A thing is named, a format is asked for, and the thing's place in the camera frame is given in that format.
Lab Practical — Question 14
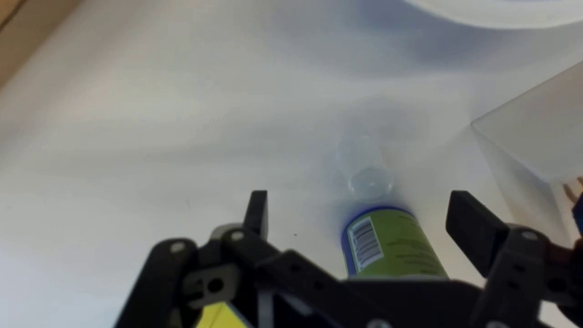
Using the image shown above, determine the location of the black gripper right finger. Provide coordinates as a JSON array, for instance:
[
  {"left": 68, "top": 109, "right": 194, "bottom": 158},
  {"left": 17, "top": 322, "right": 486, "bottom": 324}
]
[{"left": 444, "top": 189, "right": 583, "bottom": 328}]

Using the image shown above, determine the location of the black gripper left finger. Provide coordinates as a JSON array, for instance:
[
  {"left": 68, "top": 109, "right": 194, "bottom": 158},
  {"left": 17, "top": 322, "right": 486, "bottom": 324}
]
[{"left": 114, "top": 188, "right": 351, "bottom": 328}]

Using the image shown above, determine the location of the clear plastic cap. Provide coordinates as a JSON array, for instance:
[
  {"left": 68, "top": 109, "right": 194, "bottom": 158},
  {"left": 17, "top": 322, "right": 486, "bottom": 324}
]
[{"left": 333, "top": 135, "right": 394, "bottom": 200}]

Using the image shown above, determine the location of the blue bottle with green label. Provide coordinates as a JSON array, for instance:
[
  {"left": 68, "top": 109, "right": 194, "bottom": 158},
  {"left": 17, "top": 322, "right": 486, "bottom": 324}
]
[{"left": 338, "top": 204, "right": 449, "bottom": 282}]

